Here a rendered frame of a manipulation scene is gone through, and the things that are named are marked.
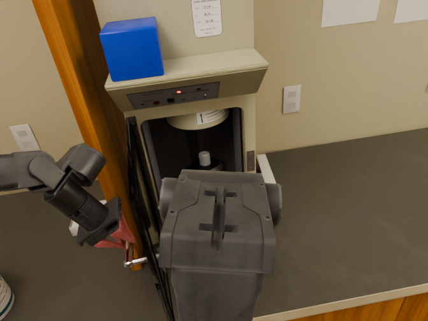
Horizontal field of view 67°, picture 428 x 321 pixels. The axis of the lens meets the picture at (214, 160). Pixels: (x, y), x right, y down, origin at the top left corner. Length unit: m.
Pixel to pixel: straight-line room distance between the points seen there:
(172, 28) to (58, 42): 0.22
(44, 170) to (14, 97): 0.76
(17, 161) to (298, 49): 1.01
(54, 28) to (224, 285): 0.55
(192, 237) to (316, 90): 1.21
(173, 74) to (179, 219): 0.45
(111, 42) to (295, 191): 0.83
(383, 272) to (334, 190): 0.35
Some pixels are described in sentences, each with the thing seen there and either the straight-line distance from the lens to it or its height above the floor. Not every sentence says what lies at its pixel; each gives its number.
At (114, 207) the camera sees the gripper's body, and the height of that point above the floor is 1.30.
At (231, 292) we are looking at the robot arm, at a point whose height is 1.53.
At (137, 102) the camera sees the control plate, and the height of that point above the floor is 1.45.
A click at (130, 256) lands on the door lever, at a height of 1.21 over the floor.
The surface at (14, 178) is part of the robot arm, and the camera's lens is 0.59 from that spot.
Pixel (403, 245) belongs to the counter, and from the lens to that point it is 1.11.
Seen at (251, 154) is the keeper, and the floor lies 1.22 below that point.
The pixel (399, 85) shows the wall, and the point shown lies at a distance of 1.57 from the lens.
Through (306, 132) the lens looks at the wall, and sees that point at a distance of 1.45.
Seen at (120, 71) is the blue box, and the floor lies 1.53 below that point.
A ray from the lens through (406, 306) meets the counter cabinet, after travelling 1.17.
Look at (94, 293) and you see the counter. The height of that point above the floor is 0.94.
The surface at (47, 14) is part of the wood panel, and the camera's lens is 0.66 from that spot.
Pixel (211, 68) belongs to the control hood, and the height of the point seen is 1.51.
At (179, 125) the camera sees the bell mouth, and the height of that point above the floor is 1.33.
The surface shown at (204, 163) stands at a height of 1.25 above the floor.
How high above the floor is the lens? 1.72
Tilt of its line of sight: 35 degrees down
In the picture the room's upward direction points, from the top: 6 degrees counter-clockwise
